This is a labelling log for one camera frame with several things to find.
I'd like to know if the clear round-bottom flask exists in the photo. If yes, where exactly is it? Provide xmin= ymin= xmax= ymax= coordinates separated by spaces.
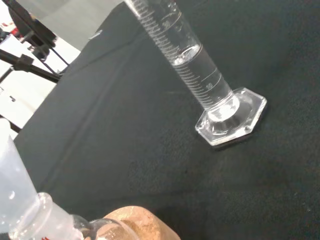
xmin=8 ymin=191 xmax=133 ymax=240

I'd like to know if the black bench cloth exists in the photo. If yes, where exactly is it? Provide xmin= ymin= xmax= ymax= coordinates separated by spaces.
xmin=13 ymin=0 xmax=320 ymax=240

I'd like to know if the black tripod with red parts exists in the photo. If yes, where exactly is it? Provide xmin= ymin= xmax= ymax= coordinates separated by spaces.
xmin=0 ymin=0 xmax=70 ymax=134

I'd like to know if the cork ring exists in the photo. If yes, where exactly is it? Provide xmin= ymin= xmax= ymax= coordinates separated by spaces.
xmin=96 ymin=205 xmax=181 ymax=240

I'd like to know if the translucent plastic funnel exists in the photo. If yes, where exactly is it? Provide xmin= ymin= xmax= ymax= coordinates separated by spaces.
xmin=0 ymin=117 xmax=43 ymax=227

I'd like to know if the clear cloth clip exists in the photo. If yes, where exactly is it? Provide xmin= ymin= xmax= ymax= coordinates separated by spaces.
xmin=88 ymin=29 xmax=104 ymax=41

